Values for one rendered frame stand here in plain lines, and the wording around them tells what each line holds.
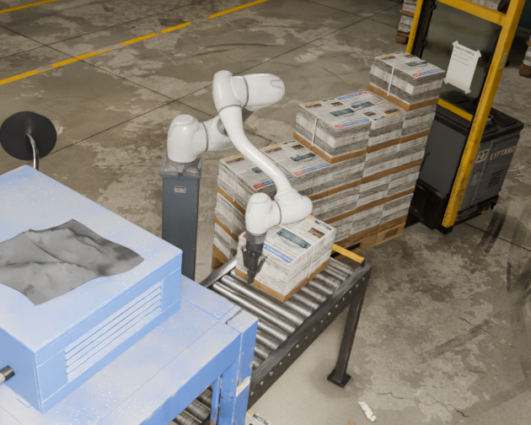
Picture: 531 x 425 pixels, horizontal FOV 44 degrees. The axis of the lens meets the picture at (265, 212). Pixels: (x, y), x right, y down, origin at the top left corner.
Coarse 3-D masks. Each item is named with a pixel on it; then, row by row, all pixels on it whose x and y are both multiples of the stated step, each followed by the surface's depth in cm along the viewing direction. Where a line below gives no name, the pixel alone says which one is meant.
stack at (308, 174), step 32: (224, 160) 385; (288, 160) 393; (320, 160) 396; (352, 160) 403; (384, 160) 424; (256, 192) 364; (320, 192) 400; (352, 192) 420; (384, 192) 442; (224, 224) 402; (352, 224) 439
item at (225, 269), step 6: (234, 258) 314; (228, 264) 310; (234, 264) 311; (216, 270) 306; (222, 270) 306; (228, 270) 306; (210, 276) 302; (216, 276) 302; (222, 276) 303; (204, 282) 297; (210, 282) 298; (210, 288) 298
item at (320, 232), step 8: (288, 224) 302; (296, 224) 302; (304, 224) 303; (312, 224) 304; (320, 224) 304; (304, 232) 298; (312, 232) 299; (320, 232) 299; (328, 232) 300; (320, 240) 294; (328, 240) 302; (320, 248) 298; (328, 248) 306; (320, 256) 304; (328, 256) 312; (320, 264) 308; (312, 272) 304
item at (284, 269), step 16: (240, 240) 291; (272, 240) 290; (288, 240) 292; (240, 256) 297; (272, 256) 282; (288, 256) 282; (304, 256) 287; (272, 272) 288; (288, 272) 280; (304, 272) 297; (272, 288) 292; (288, 288) 289
